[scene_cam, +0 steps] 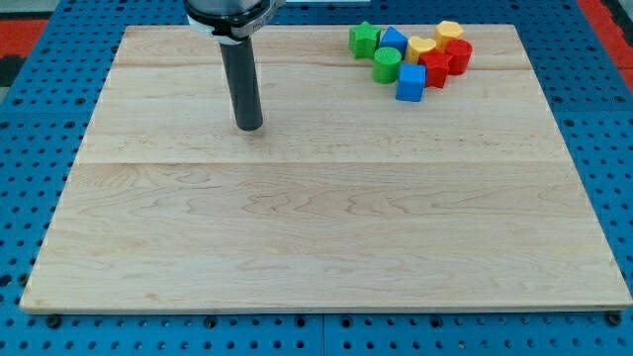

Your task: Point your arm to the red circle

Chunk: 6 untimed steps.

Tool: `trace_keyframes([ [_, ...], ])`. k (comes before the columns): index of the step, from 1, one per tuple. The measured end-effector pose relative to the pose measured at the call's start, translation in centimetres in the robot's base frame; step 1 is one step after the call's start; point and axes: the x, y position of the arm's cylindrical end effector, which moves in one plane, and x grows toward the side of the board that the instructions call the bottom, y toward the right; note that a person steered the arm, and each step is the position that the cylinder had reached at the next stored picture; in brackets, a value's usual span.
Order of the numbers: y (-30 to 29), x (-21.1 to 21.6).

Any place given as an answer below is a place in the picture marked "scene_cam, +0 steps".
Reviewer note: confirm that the light wooden board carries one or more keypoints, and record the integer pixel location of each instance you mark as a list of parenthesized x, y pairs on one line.
[(345, 200)]

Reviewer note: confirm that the green cylinder block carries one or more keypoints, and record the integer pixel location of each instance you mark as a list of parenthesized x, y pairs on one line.
[(386, 66)]

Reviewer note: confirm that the blue cube block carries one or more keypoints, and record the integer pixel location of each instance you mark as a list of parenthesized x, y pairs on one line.
[(411, 82)]

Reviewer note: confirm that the dark grey cylindrical pointer rod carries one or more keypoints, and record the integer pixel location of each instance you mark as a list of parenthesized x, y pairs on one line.
[(242, 84)]

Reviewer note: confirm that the green star block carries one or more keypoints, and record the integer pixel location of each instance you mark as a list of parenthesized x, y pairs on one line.
[(363, 40)]

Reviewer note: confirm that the blue triangle block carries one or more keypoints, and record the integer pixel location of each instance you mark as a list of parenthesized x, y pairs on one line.
[(395, 39)]

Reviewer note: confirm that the red star block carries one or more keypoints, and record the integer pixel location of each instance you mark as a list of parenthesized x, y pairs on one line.
[(437, 64)]

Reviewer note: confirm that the yellow heart block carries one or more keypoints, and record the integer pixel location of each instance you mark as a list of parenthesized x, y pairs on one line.
[(417, 46)]

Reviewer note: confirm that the red cylinder block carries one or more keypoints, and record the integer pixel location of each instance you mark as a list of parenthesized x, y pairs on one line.
[(460, 52)]

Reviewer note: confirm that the yellow hexagon block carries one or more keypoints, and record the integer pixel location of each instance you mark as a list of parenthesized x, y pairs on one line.
[(445, 32)]

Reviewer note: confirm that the blue perforated metal base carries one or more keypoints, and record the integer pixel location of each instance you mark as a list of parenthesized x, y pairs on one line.
[(48, 107)]

